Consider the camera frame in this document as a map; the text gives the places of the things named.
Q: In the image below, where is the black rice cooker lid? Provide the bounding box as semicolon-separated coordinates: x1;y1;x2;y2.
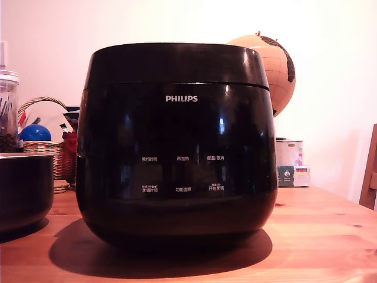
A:
83;42;270;91

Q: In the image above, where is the clear glass jar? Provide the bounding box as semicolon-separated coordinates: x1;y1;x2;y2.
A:
0;69;20;153

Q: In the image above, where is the wooden chair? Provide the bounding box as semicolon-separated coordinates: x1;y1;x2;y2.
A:
359;123;377;211

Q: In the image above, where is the wicker basket with handle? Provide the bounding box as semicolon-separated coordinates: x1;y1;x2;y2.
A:
18;96;78;181

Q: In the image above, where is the blue ball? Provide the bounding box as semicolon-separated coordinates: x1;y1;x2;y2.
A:
19;124;52;143

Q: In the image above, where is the woven round coaster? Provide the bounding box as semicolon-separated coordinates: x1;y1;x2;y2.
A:
53;179;72;195

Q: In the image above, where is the dark dotted bowl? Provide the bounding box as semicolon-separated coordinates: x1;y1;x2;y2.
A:
62;106;81;122

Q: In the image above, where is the black inner cooking pot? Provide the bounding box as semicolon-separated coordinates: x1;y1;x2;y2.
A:
0;152;57;234

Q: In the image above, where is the red knitted pouch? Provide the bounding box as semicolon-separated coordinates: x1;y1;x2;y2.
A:
61;131;78;178

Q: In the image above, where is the cork globe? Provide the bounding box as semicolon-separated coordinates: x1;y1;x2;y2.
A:
226;30;296;118

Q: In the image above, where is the white canister box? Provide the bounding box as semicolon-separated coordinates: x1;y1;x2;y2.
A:
275;137;305;167

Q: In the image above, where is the green and white carton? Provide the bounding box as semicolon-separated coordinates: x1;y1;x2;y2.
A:
276;164;311;188

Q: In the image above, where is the black rice cooker body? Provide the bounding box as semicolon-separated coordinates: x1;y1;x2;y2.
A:
75;83;279;252

